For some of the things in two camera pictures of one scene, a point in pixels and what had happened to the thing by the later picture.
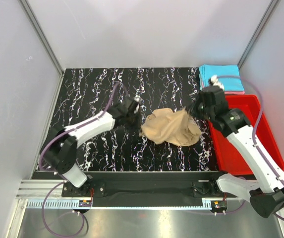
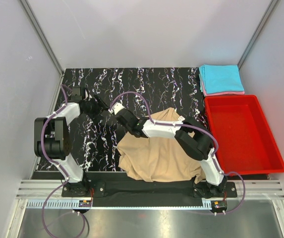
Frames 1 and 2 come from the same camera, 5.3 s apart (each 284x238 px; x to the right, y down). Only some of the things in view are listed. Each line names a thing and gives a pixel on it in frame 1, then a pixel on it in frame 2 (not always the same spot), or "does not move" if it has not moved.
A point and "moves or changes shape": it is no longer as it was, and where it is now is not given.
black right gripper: x=193 y=106 -> x=132 y=113
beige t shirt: x=177 y=128 moves or changes shape
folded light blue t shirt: x=231 y=84 does not move
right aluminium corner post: x=271 y=5 does not move
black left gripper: x=137 y=113 -> x=97 y=106
